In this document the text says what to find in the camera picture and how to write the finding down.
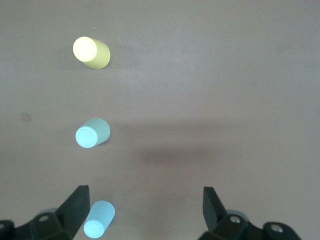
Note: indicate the mint green plastic cup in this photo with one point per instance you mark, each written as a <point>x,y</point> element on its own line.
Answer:
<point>92,133</point>

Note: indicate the brown table mat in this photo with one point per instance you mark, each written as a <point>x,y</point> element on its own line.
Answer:
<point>200,87</point>

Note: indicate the yellow plastic cup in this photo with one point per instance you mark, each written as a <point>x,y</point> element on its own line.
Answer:
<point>92,53</point>

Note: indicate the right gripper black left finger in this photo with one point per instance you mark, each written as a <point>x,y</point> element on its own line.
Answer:
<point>72,215</point>

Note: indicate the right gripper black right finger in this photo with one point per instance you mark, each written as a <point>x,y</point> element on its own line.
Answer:
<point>215,215</point>

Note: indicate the light blue plastic cup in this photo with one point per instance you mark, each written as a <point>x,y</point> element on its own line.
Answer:
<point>100,220</point>

